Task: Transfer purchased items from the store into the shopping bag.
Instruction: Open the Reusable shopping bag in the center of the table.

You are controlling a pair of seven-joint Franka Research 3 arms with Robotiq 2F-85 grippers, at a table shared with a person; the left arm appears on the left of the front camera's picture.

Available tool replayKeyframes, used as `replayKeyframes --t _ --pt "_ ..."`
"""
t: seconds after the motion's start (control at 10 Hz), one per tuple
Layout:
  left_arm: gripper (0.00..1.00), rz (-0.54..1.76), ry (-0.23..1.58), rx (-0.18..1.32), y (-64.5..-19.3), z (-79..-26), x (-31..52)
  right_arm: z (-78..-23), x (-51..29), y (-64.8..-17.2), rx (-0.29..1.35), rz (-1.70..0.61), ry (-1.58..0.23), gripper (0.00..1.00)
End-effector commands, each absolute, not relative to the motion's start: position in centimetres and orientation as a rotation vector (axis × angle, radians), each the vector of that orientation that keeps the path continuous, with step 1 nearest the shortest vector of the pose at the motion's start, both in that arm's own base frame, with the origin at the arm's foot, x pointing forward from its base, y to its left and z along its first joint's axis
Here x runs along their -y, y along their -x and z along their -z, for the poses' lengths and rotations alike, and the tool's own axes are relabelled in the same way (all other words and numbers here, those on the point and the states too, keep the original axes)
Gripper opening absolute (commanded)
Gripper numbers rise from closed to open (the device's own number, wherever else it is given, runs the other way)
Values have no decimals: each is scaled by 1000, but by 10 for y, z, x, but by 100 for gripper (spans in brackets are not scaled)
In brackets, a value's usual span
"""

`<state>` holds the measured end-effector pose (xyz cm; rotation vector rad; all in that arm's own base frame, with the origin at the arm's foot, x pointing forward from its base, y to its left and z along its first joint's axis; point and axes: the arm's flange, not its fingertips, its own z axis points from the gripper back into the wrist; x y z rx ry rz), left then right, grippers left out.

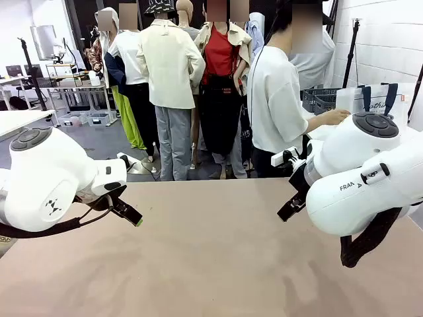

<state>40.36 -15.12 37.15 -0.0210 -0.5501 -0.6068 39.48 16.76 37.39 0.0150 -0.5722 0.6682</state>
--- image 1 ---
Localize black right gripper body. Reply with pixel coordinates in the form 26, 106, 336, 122
288, 162, 311, 199

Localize cream jacket bucket-hat mannequin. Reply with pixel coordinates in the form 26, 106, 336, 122
135, 0, 207, 182

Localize cluttered work desk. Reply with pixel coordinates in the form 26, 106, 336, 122
45, 61, 112, 127

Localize light blue shirt mannequin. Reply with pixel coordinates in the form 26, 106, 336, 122
247, 11, 266, 59

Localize metal mannequin base plate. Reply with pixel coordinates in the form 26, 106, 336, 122
126, 157, 160, 176

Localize hooded neon-green-trousers mannequin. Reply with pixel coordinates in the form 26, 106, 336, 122
85, 7, 147, 151

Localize black left arm cable sleeve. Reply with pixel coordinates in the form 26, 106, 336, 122
0, 195, 114, 239

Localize clear plastic storage bin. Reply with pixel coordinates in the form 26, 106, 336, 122
86, 112, 117, 127

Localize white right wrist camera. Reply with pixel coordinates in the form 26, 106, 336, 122
270, 146, 299, 168

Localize white shirt black-trousers mannequin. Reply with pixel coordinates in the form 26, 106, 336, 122
108, 28, 160, 160

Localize person's right hand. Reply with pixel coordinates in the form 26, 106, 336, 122
325, 108, 352, 126

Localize translucent navy-handled shopping bag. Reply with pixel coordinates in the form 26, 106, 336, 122
336, 83, 411, 125

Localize black slim tripod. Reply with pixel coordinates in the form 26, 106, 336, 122
17, 37, 48, 112

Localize grey wall board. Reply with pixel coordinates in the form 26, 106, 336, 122
30, 24, 58, 61

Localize red shirt trench-coat mannequin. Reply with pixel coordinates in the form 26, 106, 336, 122
194, 0, 254, 180

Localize black tripod stand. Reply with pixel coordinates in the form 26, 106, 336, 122
341, 18, 363, 89

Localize white desk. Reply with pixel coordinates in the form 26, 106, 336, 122
0, 109, 56, 137

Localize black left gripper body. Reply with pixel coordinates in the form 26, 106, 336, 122
93, 184, 128, 213

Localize white floor power strip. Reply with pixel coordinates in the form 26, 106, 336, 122
116, 152, 137, 166

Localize person's black trousers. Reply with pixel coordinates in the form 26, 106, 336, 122
252, 147, 309, 180

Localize bare beige mannequin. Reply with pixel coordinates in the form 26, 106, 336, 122
174, 0, 200, 38

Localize black right arm cable sleeve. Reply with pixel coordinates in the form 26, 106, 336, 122
340, 206, 404, 269

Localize black arm cable sleeve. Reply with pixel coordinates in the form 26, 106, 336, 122
340, 206, 404, 269
0, 195, 114, 239

